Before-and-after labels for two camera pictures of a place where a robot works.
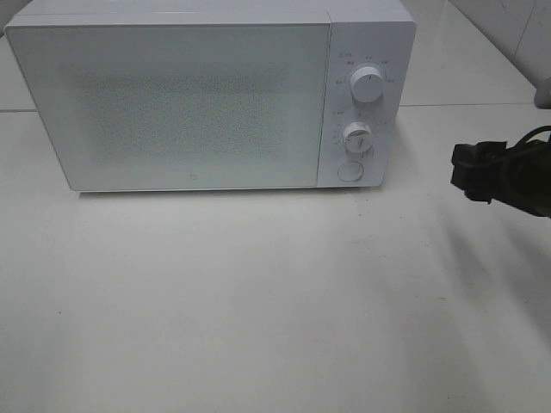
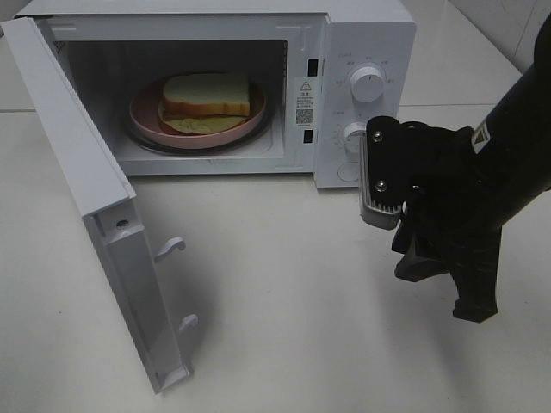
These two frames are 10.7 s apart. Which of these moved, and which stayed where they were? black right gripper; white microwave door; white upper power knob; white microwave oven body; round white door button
Moved: black right gripper; white microwave door
Stayed: white microwave oven body; white upper power knob; round white door button
